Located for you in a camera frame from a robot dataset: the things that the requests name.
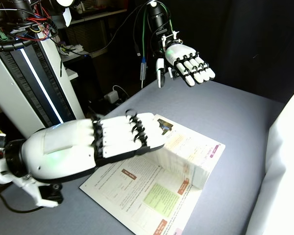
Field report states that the background shelf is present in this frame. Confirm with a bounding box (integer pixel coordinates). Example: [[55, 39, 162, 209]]
[[58, 0, 128, 59]]

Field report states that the black corrugated cable conduit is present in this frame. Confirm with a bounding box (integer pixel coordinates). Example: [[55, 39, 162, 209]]
[[0, 21, 59, 52]]

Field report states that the black cable with plug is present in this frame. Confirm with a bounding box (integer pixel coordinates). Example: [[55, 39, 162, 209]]
[[133, 9, 142, 57]]

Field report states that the grey table cloth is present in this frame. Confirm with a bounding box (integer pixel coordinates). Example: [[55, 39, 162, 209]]
[[0, 78, 285, 235]]

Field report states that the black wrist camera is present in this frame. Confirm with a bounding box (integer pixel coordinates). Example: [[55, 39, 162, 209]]
[[169, 66, 181, 79]]

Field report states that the white cloth backdrop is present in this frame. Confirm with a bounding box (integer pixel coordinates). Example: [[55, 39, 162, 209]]
[[245, 80, 294, 235]]

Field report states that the green cable at arm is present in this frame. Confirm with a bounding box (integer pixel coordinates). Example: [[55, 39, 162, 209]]
[[141, 9, 149, 59]]

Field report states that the printed textbook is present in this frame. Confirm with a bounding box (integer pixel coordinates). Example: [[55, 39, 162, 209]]
[[78, 114, 226, 235]]

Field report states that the black robot head with wires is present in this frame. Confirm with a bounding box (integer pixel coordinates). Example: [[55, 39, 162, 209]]
[[0, 0, 59, 41]]

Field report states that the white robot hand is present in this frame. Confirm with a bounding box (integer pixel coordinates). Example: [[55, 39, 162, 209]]
[[21, 109, 167, 185], [155, 43, 216, 89]]

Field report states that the long black cable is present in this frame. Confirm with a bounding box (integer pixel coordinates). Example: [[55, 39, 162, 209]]
[[61, 2, 150, 58]]

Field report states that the white power adapter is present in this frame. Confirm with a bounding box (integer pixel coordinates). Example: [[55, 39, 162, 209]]
[[106, 91, 121, 103]]

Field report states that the white paper tag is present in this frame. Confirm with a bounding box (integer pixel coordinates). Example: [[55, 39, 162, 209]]
[[63, 7, 73, 27]]

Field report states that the white robot body column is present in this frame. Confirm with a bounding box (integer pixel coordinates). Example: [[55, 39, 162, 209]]
[[0, 36, 86, 157]]

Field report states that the black curtain backdrop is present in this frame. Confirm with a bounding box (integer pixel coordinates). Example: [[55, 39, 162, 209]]
[[127, 0, 294, 103]]

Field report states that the black cable on table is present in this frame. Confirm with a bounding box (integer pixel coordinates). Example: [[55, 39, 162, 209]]
[[0, 193, 44, 214]]

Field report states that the blue white hanging connector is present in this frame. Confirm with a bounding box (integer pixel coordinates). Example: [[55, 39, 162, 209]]
[[140, 56, 147, 89]]

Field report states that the white adapter cable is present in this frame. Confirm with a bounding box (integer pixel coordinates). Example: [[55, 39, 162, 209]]
[[112, 85, 131, 99]]

